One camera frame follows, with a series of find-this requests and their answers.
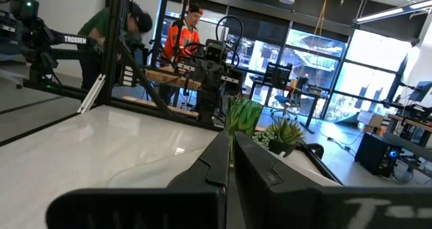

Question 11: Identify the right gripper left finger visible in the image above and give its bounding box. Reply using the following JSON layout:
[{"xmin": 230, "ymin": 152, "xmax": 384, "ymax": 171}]
[{"xmin": 45, "ymin": 130, "xmax": 232, "ymax": 229}]

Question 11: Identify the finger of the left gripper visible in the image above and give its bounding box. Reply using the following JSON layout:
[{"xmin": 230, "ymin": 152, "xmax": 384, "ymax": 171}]
[
  {"xmin": 195, "ymin": 63, "xmax": 211, "ymax": 90},
  {"xmin": 209, "ymin": 63, "xmax": 225, "ymax": 90}
]

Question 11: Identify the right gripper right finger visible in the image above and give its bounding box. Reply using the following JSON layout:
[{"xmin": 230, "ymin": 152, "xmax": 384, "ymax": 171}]
[{"xmin": 234, "ymin": 131, "xmax": 432, "ymax": 229}]

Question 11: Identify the green faceted plastic cup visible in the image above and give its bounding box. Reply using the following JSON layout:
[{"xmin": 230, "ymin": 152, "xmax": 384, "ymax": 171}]
[{"xmin": 224, "ymin": 97, "xmax": 264, "ymax": 166}]

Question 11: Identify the wooden workbench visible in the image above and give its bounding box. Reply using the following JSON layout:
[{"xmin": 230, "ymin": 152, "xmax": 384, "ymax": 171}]
[{"xmin": 144, "ymin": 68, "xmax": 203, "ymax": 91}]

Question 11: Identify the person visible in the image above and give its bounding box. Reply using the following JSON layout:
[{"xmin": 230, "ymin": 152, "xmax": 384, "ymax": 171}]
[
  {"xmin": 158, "ymin": 2, "xmax": 205, "ymax": 105},
  {"xmin": 77, "ymin": 0, "xmax": 155, "ymax": 91}
]

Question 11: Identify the wooden plank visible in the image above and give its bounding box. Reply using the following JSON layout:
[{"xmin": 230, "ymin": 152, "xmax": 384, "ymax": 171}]
[{"xmin": 121, "ymin": 95, "xmax": 200, "ymax": 119}]

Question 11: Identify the black mesh chair back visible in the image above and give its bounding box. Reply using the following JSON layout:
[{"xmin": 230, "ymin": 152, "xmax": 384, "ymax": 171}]
[{"xmin": 263, "ymin": 62, "xmax": 293, "ymax": 88}]

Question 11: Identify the black plant pot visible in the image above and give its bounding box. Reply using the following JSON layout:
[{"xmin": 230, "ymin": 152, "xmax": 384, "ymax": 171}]
[{"xmin": 268, "ymin": 139, "xmax": 298, "ymax": 158}]

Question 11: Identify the blue office chair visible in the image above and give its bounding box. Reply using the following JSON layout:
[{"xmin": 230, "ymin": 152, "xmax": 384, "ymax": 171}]
[{"xmin": 269, "ymin": 93, "xmax": 301, "ymax": 122}]

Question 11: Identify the pale beaded succulent plant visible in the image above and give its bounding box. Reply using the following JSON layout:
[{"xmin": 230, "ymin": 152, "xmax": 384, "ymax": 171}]
[{"xmin": 251, "ymin": 130, "xmax": 273, "ymax": 151}]

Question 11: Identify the spiky green succulent plant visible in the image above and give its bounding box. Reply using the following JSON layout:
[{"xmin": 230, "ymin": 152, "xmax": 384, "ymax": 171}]
[{"xmin": 266, "ymin": 118, "xmax": 306, "ymax": 146}]

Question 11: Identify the black box with blue light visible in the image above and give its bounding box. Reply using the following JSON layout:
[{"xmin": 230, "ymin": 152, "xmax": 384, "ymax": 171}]
[{"xmin": 354, "ymin": 132, "xmax": 403, "ymax": 178}]

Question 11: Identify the white aluminium profile piece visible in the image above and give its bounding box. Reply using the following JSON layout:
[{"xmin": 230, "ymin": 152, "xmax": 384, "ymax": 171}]
[{"xmin": 76, "ymin": 74, "xmax": 107, "ymax": 114}]

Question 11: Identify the cardboard box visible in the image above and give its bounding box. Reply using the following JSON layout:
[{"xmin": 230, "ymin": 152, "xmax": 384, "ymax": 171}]
[{"xmin": 356, "ymin": 109, "xmax": 389, "ymax": 135}]

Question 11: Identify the wooden desk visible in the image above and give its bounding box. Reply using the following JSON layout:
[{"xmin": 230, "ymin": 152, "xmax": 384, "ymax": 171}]
[{"xmin": 387, "ymin": 113, "xmax": 432, "ymax": 145}]

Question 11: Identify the tilted desk monitor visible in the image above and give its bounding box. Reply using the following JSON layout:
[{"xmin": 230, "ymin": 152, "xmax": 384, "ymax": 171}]
[{"xmin": 407, "ymin": 80, "xmax": 432, "ymax": 103}]

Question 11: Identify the long ceiling light bar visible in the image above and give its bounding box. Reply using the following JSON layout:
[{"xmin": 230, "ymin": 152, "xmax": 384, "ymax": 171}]
[{"xmin": 352, "ymin": 0, "xmax": 432, "ymax": 26}]

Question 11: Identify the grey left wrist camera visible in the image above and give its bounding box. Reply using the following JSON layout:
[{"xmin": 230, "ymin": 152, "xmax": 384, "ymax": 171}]
[{"xmin": 205, "ymin": 39, "xmax": 226, "ymax": 63}]

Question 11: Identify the black looped cable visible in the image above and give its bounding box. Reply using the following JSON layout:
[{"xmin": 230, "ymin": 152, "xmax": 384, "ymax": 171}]
[{"xmin": 215, "ymin": 15, "xmax": 244, "ymax": 71}]

